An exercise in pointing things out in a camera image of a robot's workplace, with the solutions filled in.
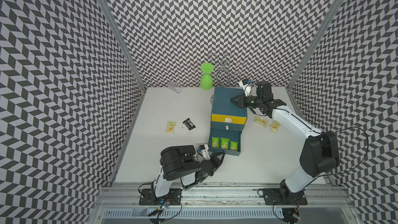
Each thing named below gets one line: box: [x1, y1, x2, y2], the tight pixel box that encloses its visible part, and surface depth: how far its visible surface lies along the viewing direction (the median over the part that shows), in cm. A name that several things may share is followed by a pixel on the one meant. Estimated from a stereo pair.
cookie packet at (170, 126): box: [165, 120, 177, 134], surface depth 98 cm
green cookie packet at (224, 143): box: [220, 137, 231, 150], surface depth 91 cm
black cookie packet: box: [182, 117, 196, 131], surface depth 101 cm
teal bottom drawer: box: [207, 128, 243, 157], surface depth 90 cm
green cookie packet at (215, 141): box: [211, 136, 220, 148], surface depth 91 cm
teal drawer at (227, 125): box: [210, 120, 245, 132], surface depth 87 cm
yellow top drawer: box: [210, 114, 248, 125], surface depth 81 cm
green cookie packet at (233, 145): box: [229, 141, 239, 151], surface depth 89 cm
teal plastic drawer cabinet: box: [208, 86, 248, 145], surface depth 86 cm
